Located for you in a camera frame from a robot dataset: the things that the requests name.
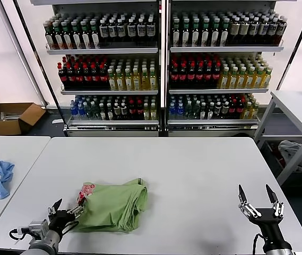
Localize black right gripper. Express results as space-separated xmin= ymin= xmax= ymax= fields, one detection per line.
xmin=237 ymin=183 xmax=286 ymax=245

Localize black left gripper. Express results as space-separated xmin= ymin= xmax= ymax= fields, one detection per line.
xmin=47 ymin=198 xmax=87 ymax=234

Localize light green shirt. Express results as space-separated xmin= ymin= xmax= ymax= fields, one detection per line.
xmin=68 ymin=177 xmax=149 ymax=234

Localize grey clothes pile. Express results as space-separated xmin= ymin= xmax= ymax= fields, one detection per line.
xmin=277 ymin=140 xmax=302 ymax=168

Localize dark storage crate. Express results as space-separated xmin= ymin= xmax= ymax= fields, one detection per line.
xmin=259 ymin=140 xmax=302 ymax=188

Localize small red cap cola bottle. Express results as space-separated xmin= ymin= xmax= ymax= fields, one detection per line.
xmin=136 ymin=100 xmax=144 ymax=121
xmin=236 ymin=100 xmax=244 ymax=120
xmin=229 ymin=100 xmax=237 ymax=120
xmin=128 ymin=100 xmax=136 ymax=121

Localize white table grey legs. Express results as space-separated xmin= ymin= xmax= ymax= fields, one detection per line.
xmin=253 ymin=89 xmax=302 ymax=186

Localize open brown cardboard box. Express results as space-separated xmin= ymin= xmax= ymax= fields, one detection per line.
xmin=0 ymin=88 xmax=47 ymax=136

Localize yellow juice bottle green label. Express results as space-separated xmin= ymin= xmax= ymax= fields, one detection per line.
xmin=228 ymin=66 xmax=238 ymax=89
xmin=253 ymin=66 xmax=264 ymax=89
xmin=219 ymin=66 xmax=230 ymax=89
xmin=262 ymin=67 xmax=272 ymax=89
xmin=141 ymin=67 xmax=150 ymax=91
xmin=133 ymin=67 xmax=142 ymax=91
xmin=245 ymin=66 xmax=256 ymax=89
xmin=116 ymin=68 xmax=125 ymax=91
xmin=107 ymin=68 xmax=117 ymax=91
xmin=150 ymin=66 xmax=158 ymax=90
xmin=124 ymin=67 xmax=134 ymax=91
xmin=237 ymin=66 xmax=247 ymax=89

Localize grey metal shelf rack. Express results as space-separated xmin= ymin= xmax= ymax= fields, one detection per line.
xmin=30 ymin=0 xmax=166 ymax=138
xmin=165 ymin=0 xmax=297 ymax=138

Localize green cap dark tea bottle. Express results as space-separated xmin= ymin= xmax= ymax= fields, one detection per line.
xmin=90 ymin=20 xmax=100 ymax=49
xmin=53 ymin=22 xmax=63 ymax=50
xmin=210 ymin=18 xmax=220 ymax=47
xmin=71 ymin=21 xmax=82 ymax=50
xmin=181 ymin=18 xmax=191 ymax=48
xmin=171 ymin=18 xmax=181 ymax=48
xmin=80 ymin=21 xmax=91 ymax=50
xmin=201 ymin=18 xmax=210 ymax=47
xmin=191 ymin=18 xmax=201 ymax=48
xmin=220 ymin=18 xmax=230 ymax=47
xmin=62 ymin=21 xmax=73 ymax=50
xmin=44 ymin=23 xmax=54 ymax=50

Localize white cap blue label bottle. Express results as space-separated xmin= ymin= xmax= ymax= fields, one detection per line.
xmin=268 ymin=16 xmax=278 ymax=46
xmin=127 ymin=18 xmax=137 ymax=46
xmin=108 ymin=19 xmax=118 ymax=46
xmin=117 ymin=19 xmax=127 ymax=46
xmin=258 ymin=17 xmax=269 ymax=46
xmin=248 ymin=17 xmax=259 ymax=46
xmin=146 ymin=17 xmax=156 ymax=46
xmin=277 ymin=15 xmax=288 ymax=46
xmin=99 ymin=19 xmax=109 ymax=46
xmin=136 ymin=18 xmax=146 ymax=46

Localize white cap beige label bottle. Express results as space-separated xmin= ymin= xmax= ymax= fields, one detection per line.
xmin=239 ymin=17 xmax=249 ymax=46
xmin=230 ymin=17 xmax=240 ymax=46

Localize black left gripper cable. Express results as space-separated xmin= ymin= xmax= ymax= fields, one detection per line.
xmin=60 ymin=222 xmax=80 ymax=236

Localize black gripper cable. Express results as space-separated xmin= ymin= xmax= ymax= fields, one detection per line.
xmin=60 ymin=222 xmax=80 ymax=236
xmin=252 ymin=233 xmax=268 ymax=255

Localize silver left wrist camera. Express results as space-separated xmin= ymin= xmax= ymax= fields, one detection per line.
xmin=28 ymin=219 xmax=50 ymax=239

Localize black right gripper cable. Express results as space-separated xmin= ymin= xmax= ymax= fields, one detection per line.
xmin=252 ymin=233 xmax=268 ymax=255

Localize black left camera cable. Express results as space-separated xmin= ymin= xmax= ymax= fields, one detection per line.
xmin=9 ymin=228 xmax=31 ymax=241

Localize black slanted frame bar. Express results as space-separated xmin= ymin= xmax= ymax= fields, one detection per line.
xmin=275 ymin=0 xmax=302 ymax=90
xmin=12 ymin=0 xmax=68 ymax=137

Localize silver slanted frame pole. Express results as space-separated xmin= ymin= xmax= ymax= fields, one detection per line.
xmin=0 ymin=0 xmax=48 ymax=109

